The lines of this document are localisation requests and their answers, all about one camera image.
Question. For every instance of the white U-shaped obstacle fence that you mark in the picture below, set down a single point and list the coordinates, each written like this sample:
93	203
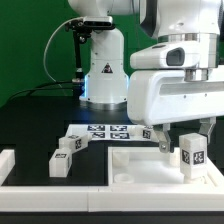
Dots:
108	198

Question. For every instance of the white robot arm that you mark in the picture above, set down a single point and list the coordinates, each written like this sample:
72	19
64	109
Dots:
140	24

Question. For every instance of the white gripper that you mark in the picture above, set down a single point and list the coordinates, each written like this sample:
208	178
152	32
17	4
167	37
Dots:
164	90

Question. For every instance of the black camera on stand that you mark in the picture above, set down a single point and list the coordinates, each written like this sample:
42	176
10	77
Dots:
82	28

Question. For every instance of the white square table top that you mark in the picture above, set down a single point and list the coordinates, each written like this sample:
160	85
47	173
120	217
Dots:
148	167

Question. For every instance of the paper sheet with tags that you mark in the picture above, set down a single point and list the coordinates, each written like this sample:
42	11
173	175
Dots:
100	131

